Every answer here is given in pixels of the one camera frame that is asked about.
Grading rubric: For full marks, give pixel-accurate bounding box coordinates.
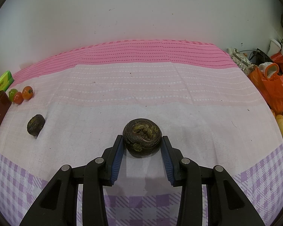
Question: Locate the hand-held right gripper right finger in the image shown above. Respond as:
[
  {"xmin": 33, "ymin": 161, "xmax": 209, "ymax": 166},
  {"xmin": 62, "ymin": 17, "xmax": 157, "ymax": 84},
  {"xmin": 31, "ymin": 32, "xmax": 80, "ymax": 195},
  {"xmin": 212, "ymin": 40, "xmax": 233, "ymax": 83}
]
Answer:
[{"xmin": 161, "ymin": 135, "xmax": 266, "ymax": 226}]

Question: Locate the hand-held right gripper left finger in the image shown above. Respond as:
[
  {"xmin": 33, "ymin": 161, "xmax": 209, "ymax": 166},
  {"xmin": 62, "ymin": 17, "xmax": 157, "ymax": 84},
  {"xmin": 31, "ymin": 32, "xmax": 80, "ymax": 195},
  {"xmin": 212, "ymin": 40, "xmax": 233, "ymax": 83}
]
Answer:
[{"xmin": 19, "ymin": 135, "xmax": 124, "ymax": 226}]

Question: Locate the orange-red tomato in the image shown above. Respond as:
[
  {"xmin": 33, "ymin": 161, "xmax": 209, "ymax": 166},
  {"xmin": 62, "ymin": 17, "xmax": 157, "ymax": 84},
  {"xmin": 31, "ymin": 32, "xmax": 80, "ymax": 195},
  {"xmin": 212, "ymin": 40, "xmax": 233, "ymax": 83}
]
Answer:
[{"xmin": 22, "ymin": 86, "xmax": 34, "ymax": 100}]

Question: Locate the red tomato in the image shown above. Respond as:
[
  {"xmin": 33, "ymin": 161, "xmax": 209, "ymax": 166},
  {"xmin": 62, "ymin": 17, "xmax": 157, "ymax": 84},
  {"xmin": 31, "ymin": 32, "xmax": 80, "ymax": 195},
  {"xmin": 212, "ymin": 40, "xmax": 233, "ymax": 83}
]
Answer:
[{"xmin": 13, "ymin": 92, "xmax": 24, "ymax": 104}]

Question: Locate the green tomato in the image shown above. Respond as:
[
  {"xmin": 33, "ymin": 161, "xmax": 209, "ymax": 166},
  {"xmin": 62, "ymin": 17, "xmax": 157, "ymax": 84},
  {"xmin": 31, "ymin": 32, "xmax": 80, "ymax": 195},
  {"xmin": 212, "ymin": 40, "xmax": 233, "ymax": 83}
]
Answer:
[{"xmin": 8, "ymin": 89, "xmax": 19, "ymax": 103}]

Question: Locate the pink and purple checked tablecloth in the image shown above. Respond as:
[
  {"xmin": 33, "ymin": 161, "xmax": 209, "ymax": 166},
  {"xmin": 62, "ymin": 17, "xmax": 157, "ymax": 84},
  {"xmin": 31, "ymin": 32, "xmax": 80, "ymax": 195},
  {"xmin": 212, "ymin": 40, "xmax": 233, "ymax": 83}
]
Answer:
[{"xmin": 0, "ymin": 40, "xmax": 283, "ymax": 226}]

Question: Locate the yellow round fruit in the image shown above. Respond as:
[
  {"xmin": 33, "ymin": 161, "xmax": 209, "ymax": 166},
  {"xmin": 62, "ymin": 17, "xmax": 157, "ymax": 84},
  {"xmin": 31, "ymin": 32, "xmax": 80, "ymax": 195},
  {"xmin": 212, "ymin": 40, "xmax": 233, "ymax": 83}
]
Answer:
[{"xmin": 275, "ymin": 115, "xmax": 283, "ymax": 137}]

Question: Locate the orange plastic bag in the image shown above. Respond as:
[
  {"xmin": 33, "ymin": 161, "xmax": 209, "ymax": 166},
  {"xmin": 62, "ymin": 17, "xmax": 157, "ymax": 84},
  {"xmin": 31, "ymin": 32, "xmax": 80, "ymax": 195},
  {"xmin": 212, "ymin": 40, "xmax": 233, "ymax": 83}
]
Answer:
[{"xmin": 248, "ymin": 66, "xmax": 283, "ymax": 116}]

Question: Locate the white and orange cloth item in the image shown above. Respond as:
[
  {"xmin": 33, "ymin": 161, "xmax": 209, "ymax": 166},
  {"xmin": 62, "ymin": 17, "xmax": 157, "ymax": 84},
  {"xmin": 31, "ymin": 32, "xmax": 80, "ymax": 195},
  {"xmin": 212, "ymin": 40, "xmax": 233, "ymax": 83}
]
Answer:
[{"xmin": 259, "ymin": 62, "xmax": 279, "ymax": 78}]

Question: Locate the green tissue pack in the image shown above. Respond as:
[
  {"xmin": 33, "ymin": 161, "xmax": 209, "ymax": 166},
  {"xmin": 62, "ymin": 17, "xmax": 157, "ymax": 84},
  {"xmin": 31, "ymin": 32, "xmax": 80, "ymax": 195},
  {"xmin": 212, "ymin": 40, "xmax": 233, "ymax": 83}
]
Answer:
[{"xmin": 0, "ymin": 71, "xmax": 14, "ymax": 93}]

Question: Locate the red packet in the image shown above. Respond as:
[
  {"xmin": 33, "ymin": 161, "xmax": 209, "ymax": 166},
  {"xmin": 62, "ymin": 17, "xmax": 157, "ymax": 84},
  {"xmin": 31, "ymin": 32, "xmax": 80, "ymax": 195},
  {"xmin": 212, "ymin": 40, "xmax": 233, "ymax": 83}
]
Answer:
[{"xmin": 270, "ymin": 53, "xmax": 283, "ymax": 73}]

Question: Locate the white paper cup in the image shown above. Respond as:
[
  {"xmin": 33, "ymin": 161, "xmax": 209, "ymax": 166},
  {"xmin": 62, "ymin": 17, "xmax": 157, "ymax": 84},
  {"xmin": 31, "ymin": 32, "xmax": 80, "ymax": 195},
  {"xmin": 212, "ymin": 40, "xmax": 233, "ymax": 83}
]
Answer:
[{"xmin": 268, "ymin": 40, "xmax": 281, "ymax": 56}]

